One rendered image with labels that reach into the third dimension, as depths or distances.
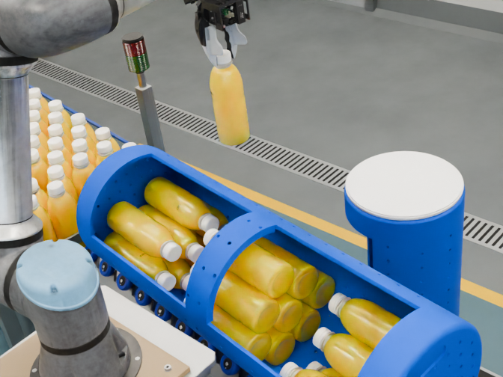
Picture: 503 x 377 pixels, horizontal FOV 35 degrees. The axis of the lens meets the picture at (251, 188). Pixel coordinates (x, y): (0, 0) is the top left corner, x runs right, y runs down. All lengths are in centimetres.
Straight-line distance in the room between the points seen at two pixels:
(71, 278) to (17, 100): 28
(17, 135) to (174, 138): 302
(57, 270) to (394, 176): 96
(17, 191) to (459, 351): 75
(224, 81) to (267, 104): 277
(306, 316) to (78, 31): 74
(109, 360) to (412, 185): 89
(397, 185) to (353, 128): 226
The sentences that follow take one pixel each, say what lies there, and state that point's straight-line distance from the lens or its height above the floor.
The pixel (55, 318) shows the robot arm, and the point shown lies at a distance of 124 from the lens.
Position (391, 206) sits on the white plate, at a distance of 183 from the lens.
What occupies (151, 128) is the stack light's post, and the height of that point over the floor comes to 97.
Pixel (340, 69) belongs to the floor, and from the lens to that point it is 474.
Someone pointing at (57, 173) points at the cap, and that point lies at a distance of 201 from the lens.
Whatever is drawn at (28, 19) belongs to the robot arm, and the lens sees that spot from 113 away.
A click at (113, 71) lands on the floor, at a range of 513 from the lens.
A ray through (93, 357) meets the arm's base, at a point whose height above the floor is 123.
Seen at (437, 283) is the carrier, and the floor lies 82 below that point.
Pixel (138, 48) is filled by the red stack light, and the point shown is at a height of 123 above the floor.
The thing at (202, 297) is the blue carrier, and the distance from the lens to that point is 146.
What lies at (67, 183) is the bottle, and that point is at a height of 107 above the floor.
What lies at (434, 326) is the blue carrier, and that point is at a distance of 127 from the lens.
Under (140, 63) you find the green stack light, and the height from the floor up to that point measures 119.
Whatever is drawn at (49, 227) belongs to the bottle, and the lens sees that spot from 197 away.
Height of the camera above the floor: 213
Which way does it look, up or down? 35 degrees down
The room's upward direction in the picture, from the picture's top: 8 degrees counter-clockwise
